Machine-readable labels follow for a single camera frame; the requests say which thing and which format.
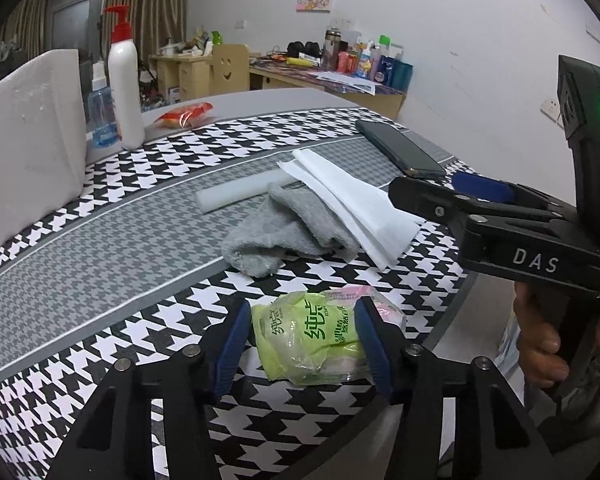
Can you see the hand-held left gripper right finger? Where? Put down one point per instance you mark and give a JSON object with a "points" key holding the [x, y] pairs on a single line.
{"points": [[375, 345]]}

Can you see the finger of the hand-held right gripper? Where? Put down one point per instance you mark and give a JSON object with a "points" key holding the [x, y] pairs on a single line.
{"points": [[425, 200], [485, 186]]}

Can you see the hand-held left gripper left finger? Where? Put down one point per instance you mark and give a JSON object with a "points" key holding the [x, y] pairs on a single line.
{"points": [[230, 355]]}

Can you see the white foam sheet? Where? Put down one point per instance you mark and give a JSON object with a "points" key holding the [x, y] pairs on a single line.
{"points": [[360, 210]]}

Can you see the green tissue packet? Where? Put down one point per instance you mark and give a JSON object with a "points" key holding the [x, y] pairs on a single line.
{"points": [[305, 335]]}

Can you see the grey knitted cloth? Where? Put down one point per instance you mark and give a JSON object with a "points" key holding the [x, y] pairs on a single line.
{"points": [[280, 235]]}

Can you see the white foam box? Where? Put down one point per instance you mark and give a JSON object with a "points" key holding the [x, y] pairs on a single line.
{"points": [[30, 145]]}

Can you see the person's right hand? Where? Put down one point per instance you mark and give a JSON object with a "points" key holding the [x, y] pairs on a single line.
{"points": [[535, 340]]}

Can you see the black smartphone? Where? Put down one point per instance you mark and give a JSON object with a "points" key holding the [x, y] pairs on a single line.
{"points": [[400, 147]]}

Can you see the printed paper sheets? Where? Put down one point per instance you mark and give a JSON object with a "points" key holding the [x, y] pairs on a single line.
{"points": [[345, 82]]}

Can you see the cluster of toiletry bottles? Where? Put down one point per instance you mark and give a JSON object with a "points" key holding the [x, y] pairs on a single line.
{"points": [[380, 65]]}

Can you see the white foam strip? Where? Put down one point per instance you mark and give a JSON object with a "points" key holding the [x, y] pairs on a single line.
{"points": [[235, 192]]}

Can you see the metal thermos flask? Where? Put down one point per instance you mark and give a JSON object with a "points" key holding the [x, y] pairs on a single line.
{"points": [[332, 47]]}

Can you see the wooden desk with patterned top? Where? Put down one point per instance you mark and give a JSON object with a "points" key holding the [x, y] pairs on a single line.
{"points": [[290, 82]]}

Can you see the yellow packet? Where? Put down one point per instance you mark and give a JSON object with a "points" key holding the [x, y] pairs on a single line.
{"points": [[297, 61]]}

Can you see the wooden smiley chair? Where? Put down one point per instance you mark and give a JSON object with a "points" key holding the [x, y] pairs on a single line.
{"points": [[230, 67]]}

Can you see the red snack packet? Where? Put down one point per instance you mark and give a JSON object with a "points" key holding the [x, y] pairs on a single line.
{"points": [[182, 116]]}

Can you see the green plastic bottle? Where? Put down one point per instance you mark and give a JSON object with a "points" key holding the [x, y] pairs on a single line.
{"points": [[215, 37]]}

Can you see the blue spray bottle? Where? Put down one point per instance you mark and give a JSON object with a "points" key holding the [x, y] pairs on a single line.
{"points": [[101, 115]]}

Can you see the wooden desk with drawers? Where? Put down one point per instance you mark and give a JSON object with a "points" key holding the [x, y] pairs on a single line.
{"points": [[180, 77]]}

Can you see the white lotion pump bottle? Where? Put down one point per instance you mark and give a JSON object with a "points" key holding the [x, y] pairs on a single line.
{"points": [[125, 90]]}

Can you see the brown curtain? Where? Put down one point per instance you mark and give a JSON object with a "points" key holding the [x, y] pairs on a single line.
{"points": [[27, 20], [150, 5]]}

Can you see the glass balcony door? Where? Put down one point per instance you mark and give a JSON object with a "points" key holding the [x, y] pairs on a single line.
{"points": [[72, 15]]}

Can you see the double wall socket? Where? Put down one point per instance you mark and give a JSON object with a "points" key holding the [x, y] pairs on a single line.
{"points": [[551, 107]]}

